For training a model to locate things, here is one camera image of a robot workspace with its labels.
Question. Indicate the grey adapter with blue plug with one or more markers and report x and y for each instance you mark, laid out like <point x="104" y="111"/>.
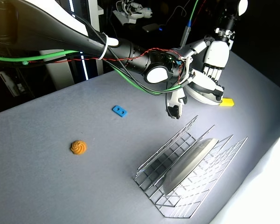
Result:
<point x="185" y="36"/>

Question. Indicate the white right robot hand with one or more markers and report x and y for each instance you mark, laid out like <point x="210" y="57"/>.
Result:
<point x="205" y="82"/>

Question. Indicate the blue block with two holes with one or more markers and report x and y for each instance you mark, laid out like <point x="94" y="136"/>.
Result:
<point x="119" y="111"/>

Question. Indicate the orange swirl cookie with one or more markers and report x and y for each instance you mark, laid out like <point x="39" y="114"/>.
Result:
<point x="78" y="147"/>

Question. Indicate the yellow block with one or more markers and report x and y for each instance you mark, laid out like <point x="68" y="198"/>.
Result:
<point x="227" y="102"/>

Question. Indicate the white cabinet with black strip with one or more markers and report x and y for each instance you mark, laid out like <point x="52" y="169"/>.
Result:
<point x="60" y="74"/>

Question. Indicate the grey power bank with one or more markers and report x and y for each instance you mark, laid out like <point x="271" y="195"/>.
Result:
<point x="151" y="28"/>

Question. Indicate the spare white robot hand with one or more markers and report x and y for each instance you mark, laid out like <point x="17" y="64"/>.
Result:
<point x="135" y="10"/>

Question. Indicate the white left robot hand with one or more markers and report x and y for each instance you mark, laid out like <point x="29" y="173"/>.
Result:
<point x="217" y="53"/>

